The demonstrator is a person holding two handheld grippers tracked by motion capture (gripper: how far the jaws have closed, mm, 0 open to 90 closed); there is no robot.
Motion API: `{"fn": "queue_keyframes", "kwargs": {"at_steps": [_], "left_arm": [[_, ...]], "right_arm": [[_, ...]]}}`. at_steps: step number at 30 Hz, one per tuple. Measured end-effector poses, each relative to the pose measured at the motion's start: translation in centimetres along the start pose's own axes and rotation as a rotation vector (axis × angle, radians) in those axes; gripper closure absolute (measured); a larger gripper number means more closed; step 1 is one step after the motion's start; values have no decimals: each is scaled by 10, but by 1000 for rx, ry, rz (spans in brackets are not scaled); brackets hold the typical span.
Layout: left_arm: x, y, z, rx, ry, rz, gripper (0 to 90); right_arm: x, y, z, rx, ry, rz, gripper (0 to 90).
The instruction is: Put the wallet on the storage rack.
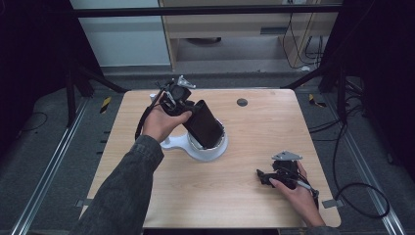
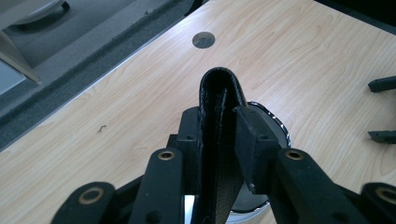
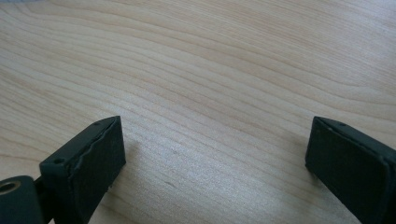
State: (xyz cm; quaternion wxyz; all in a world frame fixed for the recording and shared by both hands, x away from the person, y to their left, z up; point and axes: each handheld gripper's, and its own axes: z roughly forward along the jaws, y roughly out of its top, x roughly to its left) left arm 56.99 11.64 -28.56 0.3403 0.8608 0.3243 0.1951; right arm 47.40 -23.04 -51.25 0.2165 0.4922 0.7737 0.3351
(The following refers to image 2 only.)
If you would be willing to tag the black leather wallet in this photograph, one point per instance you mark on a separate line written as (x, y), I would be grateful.
(218, 124)

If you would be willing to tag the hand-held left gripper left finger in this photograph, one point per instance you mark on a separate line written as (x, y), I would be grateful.
(190, 137)

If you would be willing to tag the white bowl with chrome rim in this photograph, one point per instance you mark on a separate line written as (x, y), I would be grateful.
(280, 130)

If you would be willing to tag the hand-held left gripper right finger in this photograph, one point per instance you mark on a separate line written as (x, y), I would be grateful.
(253, 146)

